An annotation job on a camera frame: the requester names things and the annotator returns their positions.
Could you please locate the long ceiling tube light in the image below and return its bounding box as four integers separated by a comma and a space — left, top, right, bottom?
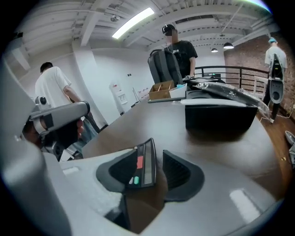
112, 7, 155, 39

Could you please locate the dark green tray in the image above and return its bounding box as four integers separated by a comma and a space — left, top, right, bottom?
147, 96, 186, 104

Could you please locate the black backpack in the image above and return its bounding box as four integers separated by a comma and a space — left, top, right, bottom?
147, 48, 184, 86

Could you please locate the black metal railing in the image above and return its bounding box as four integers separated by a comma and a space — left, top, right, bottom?
195, 65, 270, 93

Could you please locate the clear plastic wrapped item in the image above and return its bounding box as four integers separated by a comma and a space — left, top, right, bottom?
192, 82, 270, 120

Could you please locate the white water dispenser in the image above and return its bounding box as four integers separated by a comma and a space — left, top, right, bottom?
110, 80, 129, 115

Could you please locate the wooden organizer box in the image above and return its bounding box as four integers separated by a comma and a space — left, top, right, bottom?
148, 80, 175, 100

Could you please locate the white cable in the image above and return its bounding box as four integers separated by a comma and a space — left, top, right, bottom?
260, 112, 291, 122

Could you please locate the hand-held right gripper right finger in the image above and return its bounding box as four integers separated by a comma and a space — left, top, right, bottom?
140, 149, 283, 236

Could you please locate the white rectangular container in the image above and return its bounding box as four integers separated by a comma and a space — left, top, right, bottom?
169, 83, 188, 99

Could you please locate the person's left hand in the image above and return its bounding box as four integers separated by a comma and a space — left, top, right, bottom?
49, 119, 84, 149

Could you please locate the black bag with white print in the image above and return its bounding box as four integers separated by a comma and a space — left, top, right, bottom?
183, 77, 226, 85

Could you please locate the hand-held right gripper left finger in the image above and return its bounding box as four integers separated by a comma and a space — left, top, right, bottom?
60, 147, 139, 216

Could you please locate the left hand-held gripper camera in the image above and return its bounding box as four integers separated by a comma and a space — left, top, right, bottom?
35, 95, 48, 106

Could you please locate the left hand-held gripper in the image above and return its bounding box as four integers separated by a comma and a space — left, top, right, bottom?
29, 100, 91, 161

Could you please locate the grey oval shell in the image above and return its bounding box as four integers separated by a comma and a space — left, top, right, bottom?
284, 130, 295, 146

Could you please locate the black box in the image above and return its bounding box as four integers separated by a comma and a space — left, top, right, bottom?
171, 98, 258, 130

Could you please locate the black calculator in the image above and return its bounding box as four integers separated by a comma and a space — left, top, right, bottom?
125, 137, 157, 189

